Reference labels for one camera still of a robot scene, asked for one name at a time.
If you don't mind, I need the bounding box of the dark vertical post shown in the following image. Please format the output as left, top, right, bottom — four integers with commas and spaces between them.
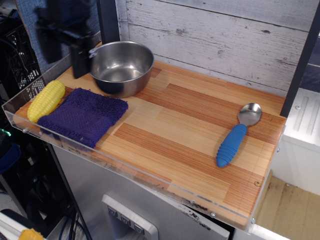
280, 2, 320, 118

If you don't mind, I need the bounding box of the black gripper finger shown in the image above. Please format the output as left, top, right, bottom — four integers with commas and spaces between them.
69, 43, 93, 79
37, 25, 62, 63

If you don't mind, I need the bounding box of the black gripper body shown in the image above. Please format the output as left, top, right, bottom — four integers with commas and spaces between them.
34, 0, 93, 47

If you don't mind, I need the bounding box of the white toy sink counter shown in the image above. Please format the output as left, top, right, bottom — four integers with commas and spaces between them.
270, 88, 320, 195

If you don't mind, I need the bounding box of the black plastic crate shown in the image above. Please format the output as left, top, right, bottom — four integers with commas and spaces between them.
0, 25, 41, 90

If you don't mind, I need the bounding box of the blue handled metal spoon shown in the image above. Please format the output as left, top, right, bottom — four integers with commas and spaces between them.
216, 103, 262, 168

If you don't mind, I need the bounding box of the yellow toy corn cob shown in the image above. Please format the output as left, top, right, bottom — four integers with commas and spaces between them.
27, 80, 66, 123

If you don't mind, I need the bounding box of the stainless steel bowl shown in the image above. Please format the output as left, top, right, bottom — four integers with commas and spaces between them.
89, 41, 155, 98

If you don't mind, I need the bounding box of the purple towel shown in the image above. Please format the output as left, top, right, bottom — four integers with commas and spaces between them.
37, 88, 129, 148

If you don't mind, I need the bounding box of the stainless steel toy fridge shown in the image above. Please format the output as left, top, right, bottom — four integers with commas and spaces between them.
53, 146, 234, 240

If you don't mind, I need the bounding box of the yellow object bottom left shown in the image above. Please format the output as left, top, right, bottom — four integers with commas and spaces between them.
18, 228, 45, 240

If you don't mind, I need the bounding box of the clear acrylic table guard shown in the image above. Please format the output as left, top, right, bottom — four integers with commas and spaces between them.
3, 61, 286, 233

